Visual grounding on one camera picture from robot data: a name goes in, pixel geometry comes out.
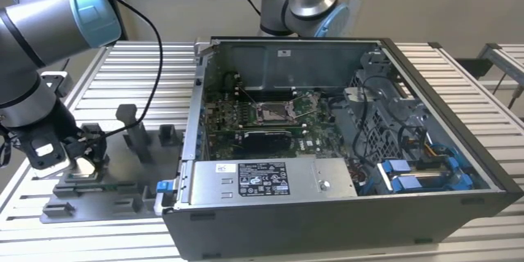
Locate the silver CPU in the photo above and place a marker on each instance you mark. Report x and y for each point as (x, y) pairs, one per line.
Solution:
(86, 167)

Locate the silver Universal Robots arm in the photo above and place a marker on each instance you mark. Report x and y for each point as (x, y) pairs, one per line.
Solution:
(49, 19)

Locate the CPU socket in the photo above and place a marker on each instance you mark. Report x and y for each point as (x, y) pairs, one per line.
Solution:
(273, 114)

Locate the grey parts rack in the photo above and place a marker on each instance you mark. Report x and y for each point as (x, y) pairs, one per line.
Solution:
(122, 170)

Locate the blue case latch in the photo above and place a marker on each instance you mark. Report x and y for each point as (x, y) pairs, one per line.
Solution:
(162, 187)

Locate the black power supply label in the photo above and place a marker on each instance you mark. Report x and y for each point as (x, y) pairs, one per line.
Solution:
(261, 179)

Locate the white case label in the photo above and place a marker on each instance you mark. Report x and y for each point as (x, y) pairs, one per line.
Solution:
(284, 53)

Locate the silver power supply unit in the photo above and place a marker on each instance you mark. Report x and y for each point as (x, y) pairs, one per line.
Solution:
(302, 179)

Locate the green motherboard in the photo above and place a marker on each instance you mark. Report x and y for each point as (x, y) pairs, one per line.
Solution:
(322, 133)

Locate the metal drive cage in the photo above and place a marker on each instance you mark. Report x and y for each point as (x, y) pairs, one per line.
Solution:
(384, 114)

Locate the blue disk carrier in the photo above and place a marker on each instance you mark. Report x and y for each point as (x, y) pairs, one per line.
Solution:
(406, 183)
(397, 166)

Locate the aluminium side table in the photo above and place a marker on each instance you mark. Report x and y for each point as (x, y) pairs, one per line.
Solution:
(506, 59)

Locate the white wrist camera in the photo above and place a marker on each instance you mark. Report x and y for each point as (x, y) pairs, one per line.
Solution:
(44, 151)

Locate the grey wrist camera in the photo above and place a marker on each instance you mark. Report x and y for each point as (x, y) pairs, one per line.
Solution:
(46, 75)

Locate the black metal post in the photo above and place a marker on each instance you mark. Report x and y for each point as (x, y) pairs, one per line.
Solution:
(122, 38)

